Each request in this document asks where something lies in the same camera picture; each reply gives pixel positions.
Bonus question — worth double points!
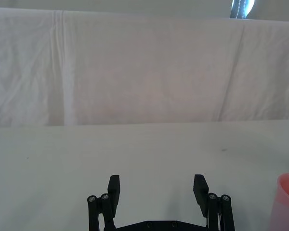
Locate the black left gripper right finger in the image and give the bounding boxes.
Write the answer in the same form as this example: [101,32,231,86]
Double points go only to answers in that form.
[194,174,236,231]

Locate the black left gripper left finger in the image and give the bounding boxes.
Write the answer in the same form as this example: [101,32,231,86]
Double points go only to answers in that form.
[87,175,121,231]

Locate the white tablecloth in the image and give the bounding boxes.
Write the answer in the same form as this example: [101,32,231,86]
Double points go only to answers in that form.
[0,119,289,231]

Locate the pink plastic cup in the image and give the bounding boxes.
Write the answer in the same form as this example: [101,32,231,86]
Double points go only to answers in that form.
[269,172,289,231]

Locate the white curtain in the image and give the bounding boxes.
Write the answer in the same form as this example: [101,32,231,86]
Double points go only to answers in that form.
[0,0,289,128]

